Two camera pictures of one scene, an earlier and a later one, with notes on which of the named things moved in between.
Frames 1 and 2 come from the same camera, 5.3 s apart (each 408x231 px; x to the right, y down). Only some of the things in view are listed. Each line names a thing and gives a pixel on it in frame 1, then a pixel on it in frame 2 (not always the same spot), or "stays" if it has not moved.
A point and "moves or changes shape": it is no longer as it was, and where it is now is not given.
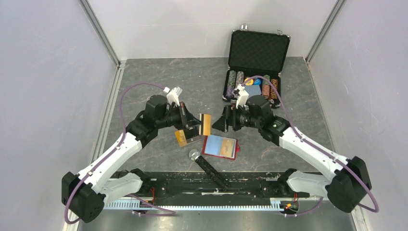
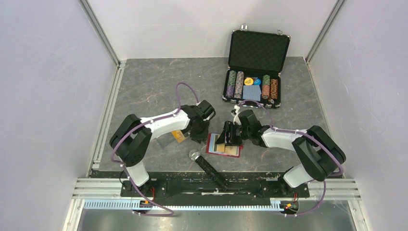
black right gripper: (229, 119) → (228, 127)
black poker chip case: (256, 60) stays
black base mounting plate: (190, 185) stays
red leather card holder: (221, 146) moves or changes shape
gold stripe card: (207, 124) moves or changes shape
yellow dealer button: (249, 82) stays
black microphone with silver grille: (195, 155) stays
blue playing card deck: (253, 90) stays
